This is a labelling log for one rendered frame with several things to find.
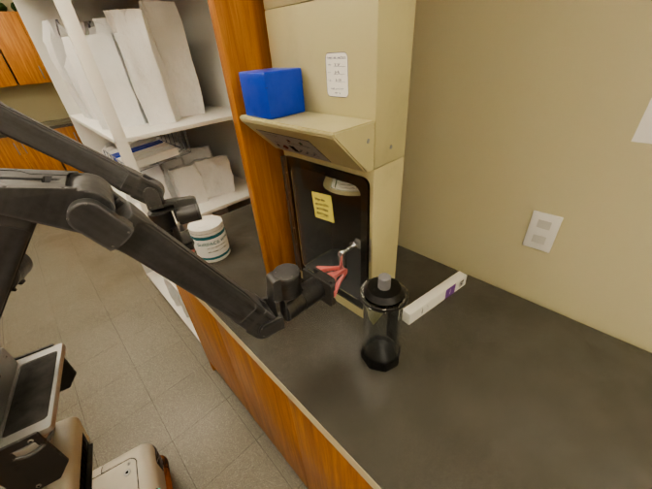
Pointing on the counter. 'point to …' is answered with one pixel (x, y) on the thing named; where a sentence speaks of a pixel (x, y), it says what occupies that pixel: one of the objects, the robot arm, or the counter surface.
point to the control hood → (325, 136)
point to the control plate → (294, 145)
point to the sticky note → (323, 207)
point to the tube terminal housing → (357, 92)
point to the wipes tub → (210, 238)
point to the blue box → (273, 92)
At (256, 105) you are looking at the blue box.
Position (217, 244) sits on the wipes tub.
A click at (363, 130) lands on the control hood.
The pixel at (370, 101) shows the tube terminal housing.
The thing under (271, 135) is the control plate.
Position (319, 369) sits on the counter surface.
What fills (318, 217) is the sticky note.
